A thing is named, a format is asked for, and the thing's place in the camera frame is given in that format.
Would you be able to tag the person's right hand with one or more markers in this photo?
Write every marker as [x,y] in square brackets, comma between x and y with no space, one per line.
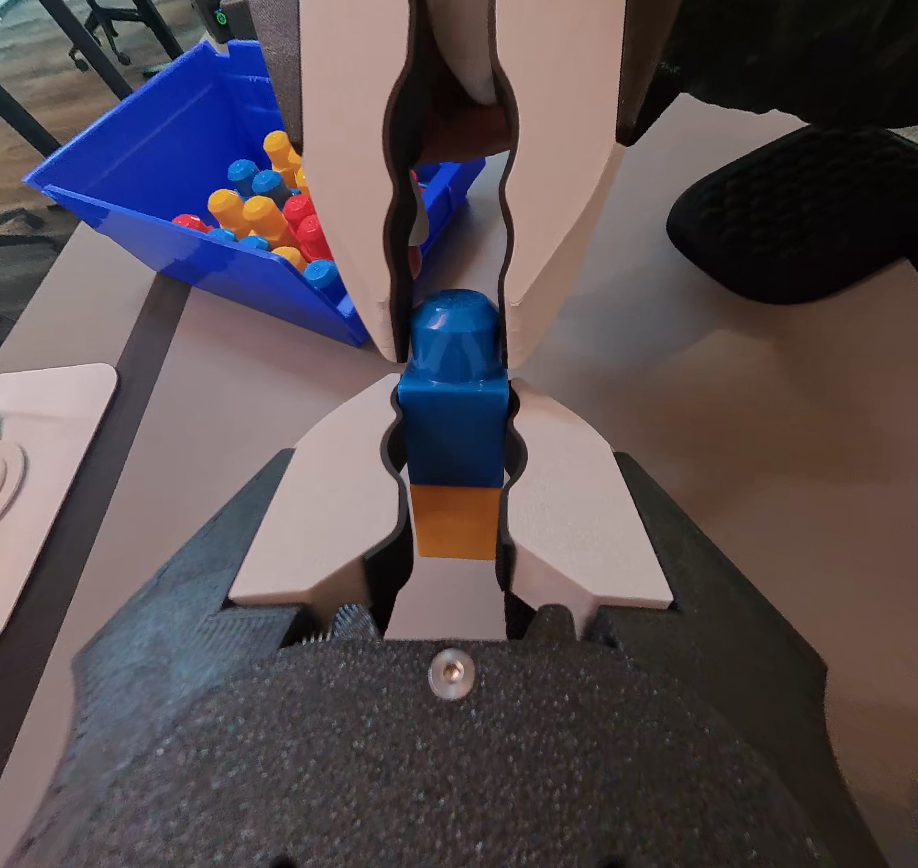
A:
[466,136]

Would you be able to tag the pile of mega blocks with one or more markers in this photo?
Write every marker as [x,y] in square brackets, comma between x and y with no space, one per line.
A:
[265,215]

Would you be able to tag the small black box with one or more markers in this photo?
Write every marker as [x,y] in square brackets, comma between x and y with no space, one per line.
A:
[219,7]

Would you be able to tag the orange mega block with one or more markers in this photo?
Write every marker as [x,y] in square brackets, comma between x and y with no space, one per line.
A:
[457,524]

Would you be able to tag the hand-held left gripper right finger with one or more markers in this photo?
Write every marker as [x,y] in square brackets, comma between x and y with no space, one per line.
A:
[588,524]

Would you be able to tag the blue plastic bin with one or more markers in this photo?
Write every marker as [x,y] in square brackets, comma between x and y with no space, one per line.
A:
[158,158]

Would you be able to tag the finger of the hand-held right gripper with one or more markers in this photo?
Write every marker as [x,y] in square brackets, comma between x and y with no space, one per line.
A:
[566,129]
[344,129]

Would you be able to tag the blue mega block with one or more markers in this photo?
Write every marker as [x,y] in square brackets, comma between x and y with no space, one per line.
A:
[453,423]

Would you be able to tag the wooden office table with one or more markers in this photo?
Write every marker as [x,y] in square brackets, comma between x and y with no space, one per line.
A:
[72,25]

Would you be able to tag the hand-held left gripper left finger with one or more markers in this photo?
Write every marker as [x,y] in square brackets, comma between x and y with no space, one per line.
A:
[315,516]

